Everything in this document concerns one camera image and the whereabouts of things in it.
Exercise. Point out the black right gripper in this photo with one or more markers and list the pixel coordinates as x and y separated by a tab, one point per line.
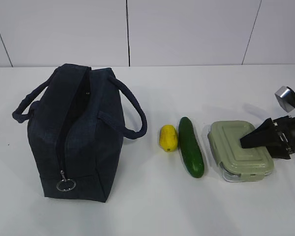
275	135

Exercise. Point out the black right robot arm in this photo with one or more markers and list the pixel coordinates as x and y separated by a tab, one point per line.
277	136

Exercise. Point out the glass container with green lid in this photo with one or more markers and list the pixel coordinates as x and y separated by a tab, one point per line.
238	164

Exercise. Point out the dark navy fabric lunch bag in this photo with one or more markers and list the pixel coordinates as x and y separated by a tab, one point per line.
77	121

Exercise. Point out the yellow lemon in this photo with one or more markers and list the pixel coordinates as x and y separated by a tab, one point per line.
168	138

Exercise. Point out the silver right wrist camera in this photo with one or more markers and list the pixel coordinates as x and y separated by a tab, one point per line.
286	98

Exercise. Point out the green cucumber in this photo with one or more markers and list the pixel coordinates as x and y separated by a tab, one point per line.
190	150

